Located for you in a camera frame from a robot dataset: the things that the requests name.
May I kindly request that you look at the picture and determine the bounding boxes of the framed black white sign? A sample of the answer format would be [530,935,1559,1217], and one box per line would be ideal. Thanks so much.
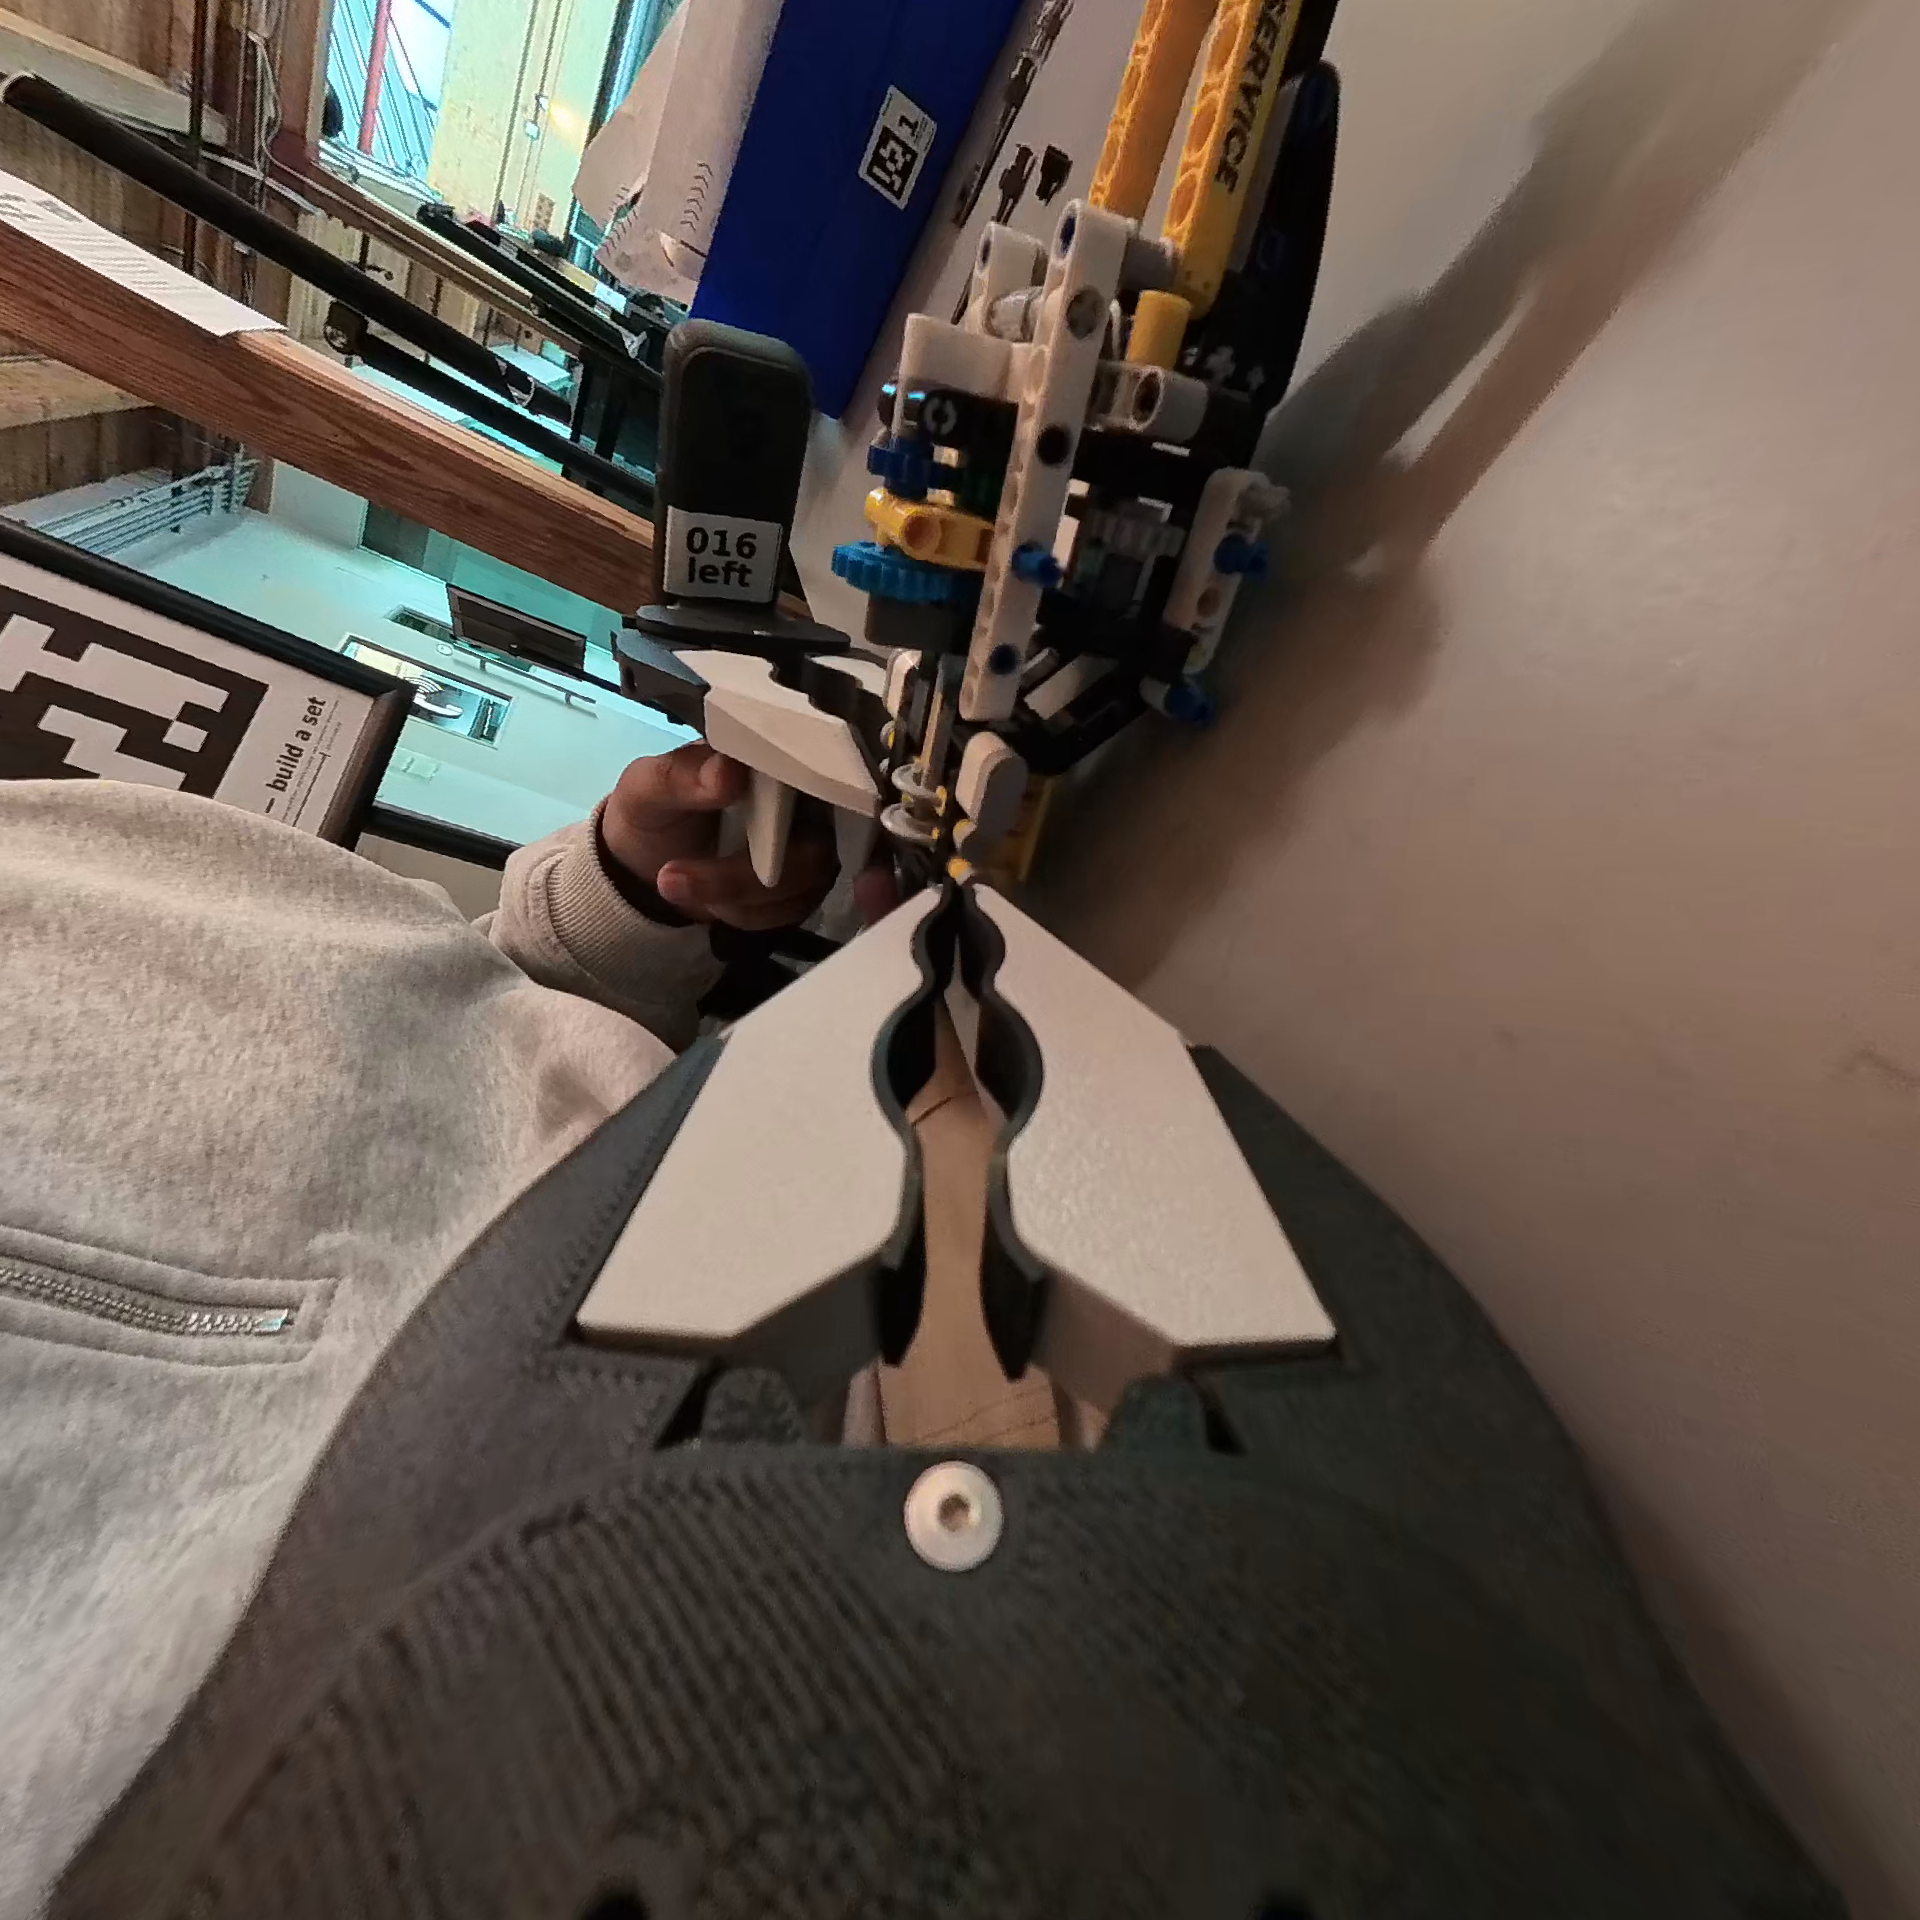
[0,512,416,852]

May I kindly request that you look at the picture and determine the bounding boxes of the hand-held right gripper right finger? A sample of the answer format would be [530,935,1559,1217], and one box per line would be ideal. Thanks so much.
[956,884,1340,1377]

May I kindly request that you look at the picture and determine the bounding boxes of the white paper sheet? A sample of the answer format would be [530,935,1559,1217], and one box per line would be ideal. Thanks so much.
[0,162,290,340]

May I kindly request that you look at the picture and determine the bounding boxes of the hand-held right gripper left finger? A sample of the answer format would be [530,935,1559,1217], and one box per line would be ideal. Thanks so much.
[574,884,966,1370]

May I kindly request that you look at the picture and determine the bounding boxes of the person's left hand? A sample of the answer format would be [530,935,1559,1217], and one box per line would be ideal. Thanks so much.
[595,741,901,938]

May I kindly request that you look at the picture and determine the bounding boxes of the blue box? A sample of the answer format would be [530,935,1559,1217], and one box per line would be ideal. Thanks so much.
[688,0,1041,425]

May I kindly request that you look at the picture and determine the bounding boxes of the black metal frame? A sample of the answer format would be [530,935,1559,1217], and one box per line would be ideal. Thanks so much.
[0,72,665,516]

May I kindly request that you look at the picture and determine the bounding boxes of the wooden railing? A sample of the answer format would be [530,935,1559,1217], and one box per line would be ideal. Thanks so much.
[0,162,815,620]

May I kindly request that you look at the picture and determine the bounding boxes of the lego crane model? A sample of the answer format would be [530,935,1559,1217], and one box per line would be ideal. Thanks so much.
[827,0,1348,902]

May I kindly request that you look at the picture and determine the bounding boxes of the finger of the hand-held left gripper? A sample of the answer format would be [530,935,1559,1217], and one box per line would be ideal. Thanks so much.
[700,655,890,740]
[702,701,881,822]

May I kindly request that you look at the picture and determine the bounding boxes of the person's left forearm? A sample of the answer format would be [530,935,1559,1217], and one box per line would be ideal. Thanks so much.
[483,814,724,1055]

